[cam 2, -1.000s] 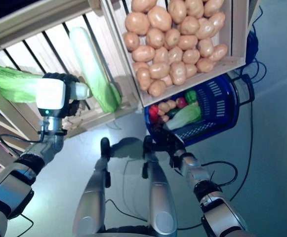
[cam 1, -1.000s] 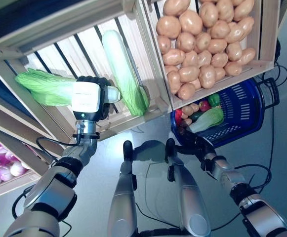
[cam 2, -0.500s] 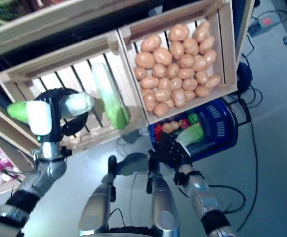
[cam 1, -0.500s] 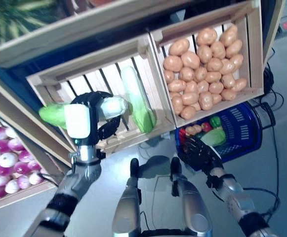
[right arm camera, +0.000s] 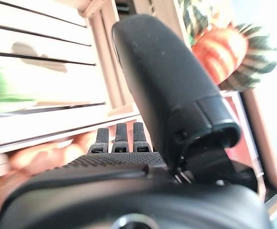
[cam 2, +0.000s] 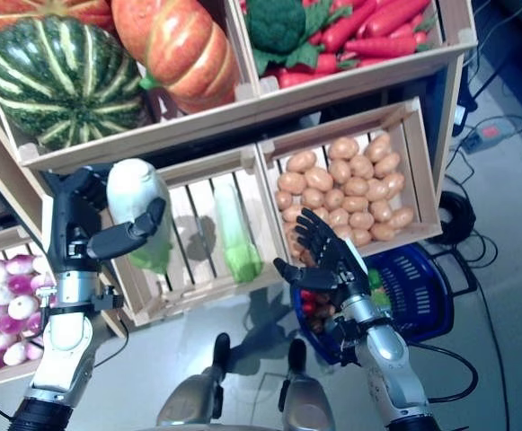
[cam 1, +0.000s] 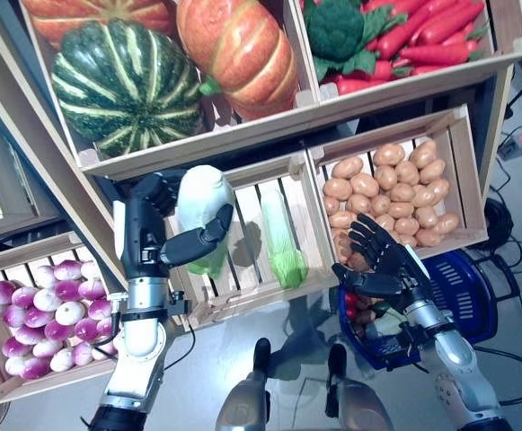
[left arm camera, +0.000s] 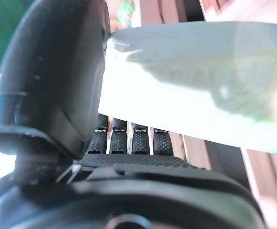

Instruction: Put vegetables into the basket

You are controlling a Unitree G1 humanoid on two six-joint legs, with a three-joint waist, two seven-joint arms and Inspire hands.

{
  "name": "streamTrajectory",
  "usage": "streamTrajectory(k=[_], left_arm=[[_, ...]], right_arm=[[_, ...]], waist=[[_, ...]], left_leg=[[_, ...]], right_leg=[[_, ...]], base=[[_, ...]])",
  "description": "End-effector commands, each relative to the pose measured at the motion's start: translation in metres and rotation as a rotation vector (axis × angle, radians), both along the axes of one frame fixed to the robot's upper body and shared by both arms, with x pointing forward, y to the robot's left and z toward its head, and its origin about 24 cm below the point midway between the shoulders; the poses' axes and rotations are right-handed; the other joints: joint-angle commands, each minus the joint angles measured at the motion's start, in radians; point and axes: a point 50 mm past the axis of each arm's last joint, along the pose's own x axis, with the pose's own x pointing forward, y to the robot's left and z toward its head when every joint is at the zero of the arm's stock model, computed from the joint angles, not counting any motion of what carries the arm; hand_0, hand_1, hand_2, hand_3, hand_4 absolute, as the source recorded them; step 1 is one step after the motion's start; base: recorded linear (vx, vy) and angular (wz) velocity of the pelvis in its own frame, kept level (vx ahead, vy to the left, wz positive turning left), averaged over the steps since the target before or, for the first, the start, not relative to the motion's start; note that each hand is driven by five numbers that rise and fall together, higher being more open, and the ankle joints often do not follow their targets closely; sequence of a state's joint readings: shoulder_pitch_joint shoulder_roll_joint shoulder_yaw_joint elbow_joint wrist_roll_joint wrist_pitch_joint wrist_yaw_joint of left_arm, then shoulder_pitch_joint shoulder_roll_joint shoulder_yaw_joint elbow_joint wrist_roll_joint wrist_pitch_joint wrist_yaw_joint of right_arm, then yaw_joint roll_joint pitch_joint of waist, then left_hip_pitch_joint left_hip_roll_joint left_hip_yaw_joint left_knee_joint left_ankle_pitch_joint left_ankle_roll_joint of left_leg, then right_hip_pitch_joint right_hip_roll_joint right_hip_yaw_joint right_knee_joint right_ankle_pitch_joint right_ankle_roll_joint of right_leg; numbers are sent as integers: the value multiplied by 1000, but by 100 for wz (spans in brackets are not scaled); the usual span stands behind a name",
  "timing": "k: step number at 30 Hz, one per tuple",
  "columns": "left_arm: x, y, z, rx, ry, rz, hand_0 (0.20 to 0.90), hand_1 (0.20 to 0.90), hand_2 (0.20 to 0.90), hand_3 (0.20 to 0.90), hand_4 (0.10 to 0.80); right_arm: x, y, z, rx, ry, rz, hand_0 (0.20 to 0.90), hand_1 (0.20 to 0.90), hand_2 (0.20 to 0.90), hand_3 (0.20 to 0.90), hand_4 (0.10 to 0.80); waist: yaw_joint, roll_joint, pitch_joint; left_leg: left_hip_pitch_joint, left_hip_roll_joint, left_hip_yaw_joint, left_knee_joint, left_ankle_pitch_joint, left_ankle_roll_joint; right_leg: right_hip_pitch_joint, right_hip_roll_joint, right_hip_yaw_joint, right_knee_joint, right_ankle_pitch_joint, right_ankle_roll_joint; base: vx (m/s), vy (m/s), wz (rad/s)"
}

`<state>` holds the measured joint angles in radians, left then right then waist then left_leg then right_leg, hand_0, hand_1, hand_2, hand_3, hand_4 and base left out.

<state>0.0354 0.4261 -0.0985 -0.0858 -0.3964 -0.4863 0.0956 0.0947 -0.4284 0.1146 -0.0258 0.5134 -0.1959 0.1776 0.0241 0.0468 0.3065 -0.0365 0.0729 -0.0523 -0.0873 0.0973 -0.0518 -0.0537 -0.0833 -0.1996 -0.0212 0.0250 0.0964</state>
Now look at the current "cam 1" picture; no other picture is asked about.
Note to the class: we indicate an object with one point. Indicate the green striped pumpkin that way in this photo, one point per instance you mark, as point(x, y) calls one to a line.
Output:
point(126, 90)

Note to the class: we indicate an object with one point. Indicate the grey power strip red switch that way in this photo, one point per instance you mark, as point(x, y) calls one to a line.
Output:
point(519, 141)

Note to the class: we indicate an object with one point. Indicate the round orange ribbed pumpkin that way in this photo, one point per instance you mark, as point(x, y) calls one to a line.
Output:
point(99, 18)

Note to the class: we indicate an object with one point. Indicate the pale white vegetable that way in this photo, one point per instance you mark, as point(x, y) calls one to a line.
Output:
point(382, 331)

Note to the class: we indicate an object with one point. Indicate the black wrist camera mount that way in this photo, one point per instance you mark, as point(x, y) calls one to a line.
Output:
point(411, 336)
point(180, 305)

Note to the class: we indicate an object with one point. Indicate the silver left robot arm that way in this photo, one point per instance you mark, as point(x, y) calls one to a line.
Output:
point(141, 323)

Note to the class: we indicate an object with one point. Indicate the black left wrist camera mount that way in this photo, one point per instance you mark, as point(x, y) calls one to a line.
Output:
point(180, 305)

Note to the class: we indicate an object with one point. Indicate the red bell pepper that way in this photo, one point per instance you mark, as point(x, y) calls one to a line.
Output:
point(351, 305)

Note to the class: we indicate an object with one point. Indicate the wooden display shelf frame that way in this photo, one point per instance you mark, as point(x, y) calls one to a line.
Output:
point(496, 134)
point(9, 231)

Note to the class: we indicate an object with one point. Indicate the black five-finger right hand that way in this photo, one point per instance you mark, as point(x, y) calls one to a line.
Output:
point(391, 269)

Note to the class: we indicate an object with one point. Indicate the silver right robot leg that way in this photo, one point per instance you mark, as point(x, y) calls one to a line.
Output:
point(359, 404)

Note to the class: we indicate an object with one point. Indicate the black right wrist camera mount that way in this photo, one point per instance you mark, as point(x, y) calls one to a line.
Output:
point(411, 336)

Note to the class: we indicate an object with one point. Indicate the silver left robot leg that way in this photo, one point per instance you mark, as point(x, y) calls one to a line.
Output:
point(242, 404)

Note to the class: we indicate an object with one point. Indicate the black five-finger left hand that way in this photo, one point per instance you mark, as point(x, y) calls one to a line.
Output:
point(146, 233)

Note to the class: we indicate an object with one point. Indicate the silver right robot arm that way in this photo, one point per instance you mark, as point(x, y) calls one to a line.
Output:
point(453, 354)

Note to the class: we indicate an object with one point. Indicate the silver robot leg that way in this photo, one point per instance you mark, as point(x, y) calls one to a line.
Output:
point(242, 404)
point(359, 404)

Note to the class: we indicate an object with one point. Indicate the oblong orange pumpkin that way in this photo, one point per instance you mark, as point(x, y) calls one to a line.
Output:
point(242, 54)

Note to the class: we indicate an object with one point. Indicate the white green napa cabbage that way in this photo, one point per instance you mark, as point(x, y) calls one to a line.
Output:
point(202, 197)
point(283, 233)

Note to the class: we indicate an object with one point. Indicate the dark green leafy broccoli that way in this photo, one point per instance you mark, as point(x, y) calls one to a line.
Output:
point(334, 31)

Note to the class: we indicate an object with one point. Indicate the tan potato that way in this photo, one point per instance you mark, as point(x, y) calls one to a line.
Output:
point(446, 223)
point(338, 189)
point(429, 237)
point(386, 177)
point(365, 316)
point(364, 185)
point(347, 167)
point(389, 155)
point(432, 170)
point(423, 153)

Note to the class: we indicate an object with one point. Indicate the blue plastic shopping basket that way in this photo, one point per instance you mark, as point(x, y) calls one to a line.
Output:
point(462, 292)

